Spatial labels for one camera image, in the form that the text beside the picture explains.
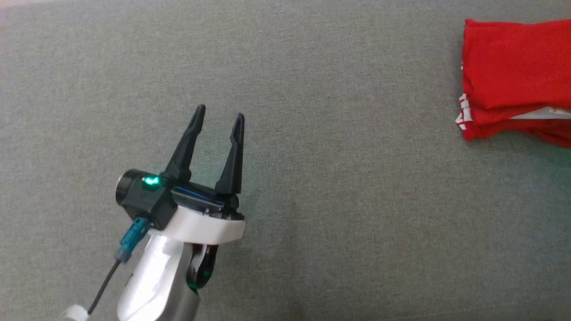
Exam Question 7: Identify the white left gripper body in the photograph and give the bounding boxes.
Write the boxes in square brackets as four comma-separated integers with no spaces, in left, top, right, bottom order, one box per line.
[156,186,246,245]

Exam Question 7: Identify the red basketball jersey number 23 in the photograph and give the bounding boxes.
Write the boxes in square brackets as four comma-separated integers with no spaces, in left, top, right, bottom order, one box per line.
[461,18,571,121]

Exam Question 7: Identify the red shorts with white stripes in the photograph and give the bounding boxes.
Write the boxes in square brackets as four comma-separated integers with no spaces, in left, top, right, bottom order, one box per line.
[455,91,571,148]

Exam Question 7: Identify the large grey sofa seat cushion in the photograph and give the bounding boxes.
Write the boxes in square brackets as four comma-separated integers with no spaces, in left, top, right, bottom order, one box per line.
[0,0,571,321]

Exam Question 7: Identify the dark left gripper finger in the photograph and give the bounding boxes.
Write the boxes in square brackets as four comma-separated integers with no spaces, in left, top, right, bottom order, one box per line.
[215,112,245,196]
[161,104,207,184]

